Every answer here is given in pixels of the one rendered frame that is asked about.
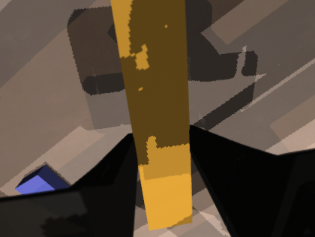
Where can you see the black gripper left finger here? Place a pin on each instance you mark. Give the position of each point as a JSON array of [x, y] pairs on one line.
[[99, 204]]

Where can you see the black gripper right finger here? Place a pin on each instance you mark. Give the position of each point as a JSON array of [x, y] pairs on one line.
[[252, 189]]

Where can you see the yellow bar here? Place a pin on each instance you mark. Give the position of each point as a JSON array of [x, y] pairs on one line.
[[152, 47]]

